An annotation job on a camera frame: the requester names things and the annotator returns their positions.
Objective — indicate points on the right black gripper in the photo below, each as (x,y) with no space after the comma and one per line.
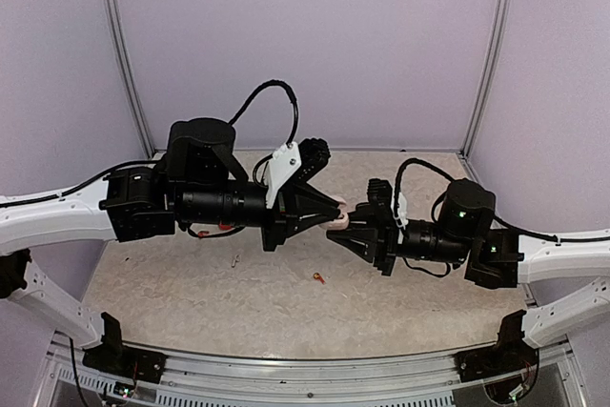
(381,242)

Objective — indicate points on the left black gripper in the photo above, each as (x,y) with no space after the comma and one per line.
(292,208)

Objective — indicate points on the pink earbud charging case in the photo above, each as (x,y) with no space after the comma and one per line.
(342,221)

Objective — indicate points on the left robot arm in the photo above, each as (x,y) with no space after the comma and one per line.
(197,181)

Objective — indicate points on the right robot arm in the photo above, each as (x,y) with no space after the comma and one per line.
(507,257)

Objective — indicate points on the red earbud with yellow tip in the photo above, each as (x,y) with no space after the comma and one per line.
(318,277)

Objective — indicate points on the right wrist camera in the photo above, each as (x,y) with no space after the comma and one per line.
(380,196)

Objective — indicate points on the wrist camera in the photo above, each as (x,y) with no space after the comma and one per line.
(294,163)
(380,196)

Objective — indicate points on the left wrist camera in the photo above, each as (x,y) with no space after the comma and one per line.
(294,163)

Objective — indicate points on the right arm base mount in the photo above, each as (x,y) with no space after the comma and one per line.
(508,354)

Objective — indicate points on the front aluminium rail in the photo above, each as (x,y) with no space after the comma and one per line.
(195,379)

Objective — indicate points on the right aluminium frame post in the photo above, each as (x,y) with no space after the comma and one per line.
(500,17)

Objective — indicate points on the aluminium frame post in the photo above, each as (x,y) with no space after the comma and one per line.
(500,17)
(125,70)

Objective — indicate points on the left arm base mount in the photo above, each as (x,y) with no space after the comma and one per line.
(113,356)

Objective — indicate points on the left aluminium frame post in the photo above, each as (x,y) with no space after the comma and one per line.
(125,70)

